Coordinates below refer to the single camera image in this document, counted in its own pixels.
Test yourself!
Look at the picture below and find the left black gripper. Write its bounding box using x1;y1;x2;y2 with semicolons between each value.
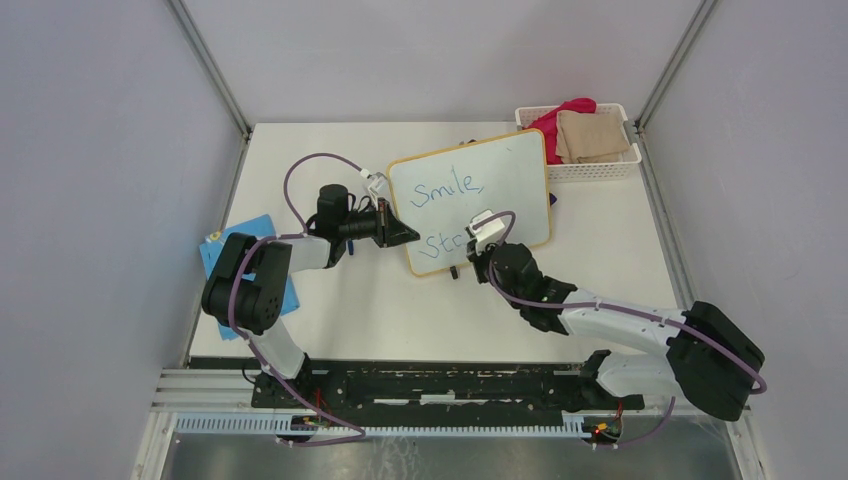
339;198;419;248

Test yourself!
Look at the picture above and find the yellow framed whiteboard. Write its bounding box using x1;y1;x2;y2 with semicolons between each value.
387;129;552;277

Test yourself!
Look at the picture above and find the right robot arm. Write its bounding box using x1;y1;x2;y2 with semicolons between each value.
466;240;767;421

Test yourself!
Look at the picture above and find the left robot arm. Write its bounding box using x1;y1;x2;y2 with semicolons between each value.
201;184;420;408

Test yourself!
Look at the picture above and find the red cloth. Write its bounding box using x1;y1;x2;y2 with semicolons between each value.
528;98;597;165

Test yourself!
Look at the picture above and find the beige cloth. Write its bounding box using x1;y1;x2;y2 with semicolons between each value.
555;110;630;164

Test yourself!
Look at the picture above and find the white plastic basket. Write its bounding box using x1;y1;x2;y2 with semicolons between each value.
546;103;643;183

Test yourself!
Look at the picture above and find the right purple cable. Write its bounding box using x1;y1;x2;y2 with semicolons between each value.
471;211;768;396

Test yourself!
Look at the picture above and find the purple cable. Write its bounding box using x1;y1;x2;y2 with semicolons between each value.
227;153;367;446
471;211;768;396

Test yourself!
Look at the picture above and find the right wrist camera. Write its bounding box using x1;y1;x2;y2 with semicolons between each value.
466;210;516;257

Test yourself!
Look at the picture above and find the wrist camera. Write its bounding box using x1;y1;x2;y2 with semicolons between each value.
365;172;390;202
466;210;516;257

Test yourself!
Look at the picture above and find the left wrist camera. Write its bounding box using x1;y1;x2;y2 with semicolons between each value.
365;172;390;202

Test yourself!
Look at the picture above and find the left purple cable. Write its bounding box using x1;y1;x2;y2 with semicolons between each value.
227;153;367;446

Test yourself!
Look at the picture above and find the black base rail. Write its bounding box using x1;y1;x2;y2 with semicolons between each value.
251;359;645;429

